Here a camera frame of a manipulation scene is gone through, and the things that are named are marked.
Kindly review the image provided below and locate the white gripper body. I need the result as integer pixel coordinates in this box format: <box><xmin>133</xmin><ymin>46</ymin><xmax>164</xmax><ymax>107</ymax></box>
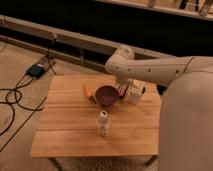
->
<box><xmin>129</xmin><ymin>80</ymin><xmax>146</xmax><ymax>104</ymax></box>

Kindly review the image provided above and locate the wooden table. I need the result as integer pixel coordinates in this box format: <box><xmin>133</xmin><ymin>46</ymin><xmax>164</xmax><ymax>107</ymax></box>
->
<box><xmin>30</xmin><ymin>75</ymin><xmax>161</xmax><ymax>161</ymax></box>

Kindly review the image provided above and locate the orange carrot toy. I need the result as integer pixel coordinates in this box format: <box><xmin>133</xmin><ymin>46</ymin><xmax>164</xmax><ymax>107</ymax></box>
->
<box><xmin>83</xmin><ymin>85</ymin><xmax>93</xmax><ymax>99</ymax></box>

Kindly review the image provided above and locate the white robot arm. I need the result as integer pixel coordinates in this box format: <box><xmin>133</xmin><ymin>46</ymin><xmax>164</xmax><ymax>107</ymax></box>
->
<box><xmin>105</xmin><ymin>46</ymin><xmax>213</xmax><ymax>105</ymax></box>

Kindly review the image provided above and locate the dark red ceramic cup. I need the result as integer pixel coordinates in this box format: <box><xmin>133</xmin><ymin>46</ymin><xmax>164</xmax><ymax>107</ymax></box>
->
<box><xmin>95</xmin><ymin>85</ymin><xmax>119</xmax><ymax>106</ymax></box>

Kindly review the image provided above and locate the black power adapter box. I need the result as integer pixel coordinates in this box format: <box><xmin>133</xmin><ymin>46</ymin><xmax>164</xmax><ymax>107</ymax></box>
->
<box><xmin>26</xmin><ymin>64</ymin><xmax>45</xmax><ymax>78</ymax></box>

